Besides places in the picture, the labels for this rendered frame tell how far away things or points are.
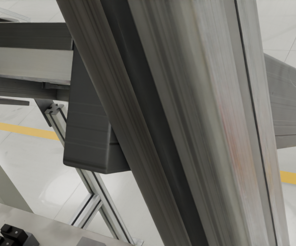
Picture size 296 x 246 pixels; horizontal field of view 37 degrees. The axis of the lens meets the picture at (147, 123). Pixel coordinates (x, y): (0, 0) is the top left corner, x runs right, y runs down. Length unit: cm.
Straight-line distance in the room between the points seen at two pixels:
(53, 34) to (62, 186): 178
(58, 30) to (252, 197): 9
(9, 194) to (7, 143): 94
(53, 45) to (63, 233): 74
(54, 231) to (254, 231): 76
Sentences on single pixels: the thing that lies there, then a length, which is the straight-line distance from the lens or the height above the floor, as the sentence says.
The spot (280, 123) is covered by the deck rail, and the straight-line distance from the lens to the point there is 33.
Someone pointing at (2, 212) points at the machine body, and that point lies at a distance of 101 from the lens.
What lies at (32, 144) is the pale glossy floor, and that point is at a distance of 223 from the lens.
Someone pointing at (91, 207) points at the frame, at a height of 32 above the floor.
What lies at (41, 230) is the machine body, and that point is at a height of 62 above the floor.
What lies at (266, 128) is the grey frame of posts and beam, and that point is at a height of 115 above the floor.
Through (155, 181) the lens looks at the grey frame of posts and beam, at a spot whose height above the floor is 115.
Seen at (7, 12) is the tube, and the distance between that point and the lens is 125.
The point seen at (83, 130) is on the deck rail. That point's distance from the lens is 15.
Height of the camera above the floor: 126
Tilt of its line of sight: 38 degrees down
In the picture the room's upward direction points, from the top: 20 degrees counter-clockwise
